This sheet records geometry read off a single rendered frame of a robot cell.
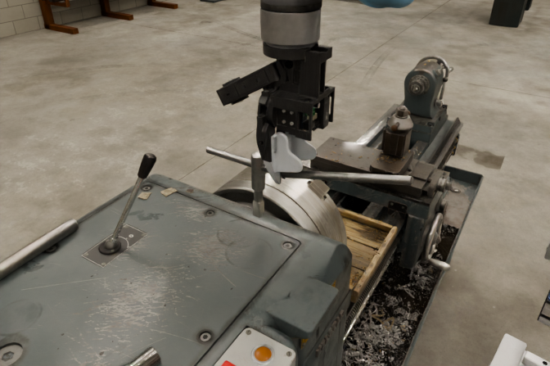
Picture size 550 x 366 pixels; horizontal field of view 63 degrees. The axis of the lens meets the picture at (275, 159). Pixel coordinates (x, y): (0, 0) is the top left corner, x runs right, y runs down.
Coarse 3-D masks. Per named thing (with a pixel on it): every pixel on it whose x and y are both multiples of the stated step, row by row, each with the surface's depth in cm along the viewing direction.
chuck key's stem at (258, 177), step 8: (256, 152) 69; (256, 160) 68; (256, 168) 69; (256, 176) 69; (264, 176) 70; (256, 184) 70; (264, 184) 71; (256, 192) 71; (256, 200) 72; (256, 208) 73; (256, 216) 74
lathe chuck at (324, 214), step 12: (288, 180) 93; (300, 180) 94; (312, 180) 95; (288, 192) 90; (300, 192) 91; (312, 192) 93; (300, 204) 89; (312, 204) 91; (324, 204) 93; (312, 216) 89; (324, 216) 91; (336, 216) 94; (324, 228) 90; (336, 228) 93; (336, 240) 93
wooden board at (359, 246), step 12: (348, 216) 138; (360, 216) 136; (348, 228) 134; (360, 228) 134; (372, 228) 134; (384, 228) 133; (396, 228) 131; (348, 240) 130; (360, 240) 130; (372, 240) 130; (360, 252) 125; (372, 252) 125; (384, 252) 124; (360, 264) 121; (372, 264) 118; (360, 288) 111
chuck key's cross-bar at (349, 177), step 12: (228, 156) 72; (240, 156) 71; (264, 168) 68; (336, 180) 62; (348, 180) 61; (360, 180) 60; (372, 180) 59; (384, 180) 58; (396, 180) 57; (408, 180) 56
